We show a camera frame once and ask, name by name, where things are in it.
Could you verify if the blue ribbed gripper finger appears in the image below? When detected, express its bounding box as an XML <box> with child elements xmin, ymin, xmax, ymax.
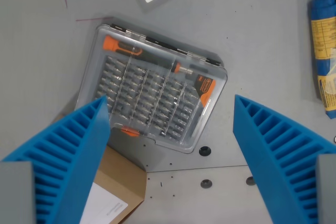
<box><xmin>1</xmin><ymin>95</ymin><xmax>111</xmax><ymax>224</ymax></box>
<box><xmin>232</xmin><ymin>94</ymin><xmax>336</xmax><ymax>224</ymax></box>

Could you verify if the brown cardboard box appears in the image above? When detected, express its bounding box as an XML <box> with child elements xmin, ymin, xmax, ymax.
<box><xmin>53</xmin><ymin>113</ymin><xmax>147</xmax><ymax>224</ymax></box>

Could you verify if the white paper label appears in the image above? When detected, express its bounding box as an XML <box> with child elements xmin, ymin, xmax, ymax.
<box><xmin>79</xmin><ymin>182</ymin><xmax>129</xmax><ymax>224</ymax></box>

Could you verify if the clear screwdriver bit set case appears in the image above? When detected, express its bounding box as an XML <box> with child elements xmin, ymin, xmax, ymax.
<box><xmin>74</xmin><ymin>24</ymin><xmax>229</xmax><ymax>155</ymax></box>

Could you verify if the blue cloth roll yellow label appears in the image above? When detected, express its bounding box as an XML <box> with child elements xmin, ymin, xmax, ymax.
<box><xmin>307</xmin><ymin>0</ymin><xmax>336</xmax><ymax>120</ymax></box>

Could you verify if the orange black screwdriver handle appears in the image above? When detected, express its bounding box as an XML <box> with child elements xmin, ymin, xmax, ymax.
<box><xmin>102</xmin><ymin>36</ymin><xmax>195</xmax><ymax>76</ymax></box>

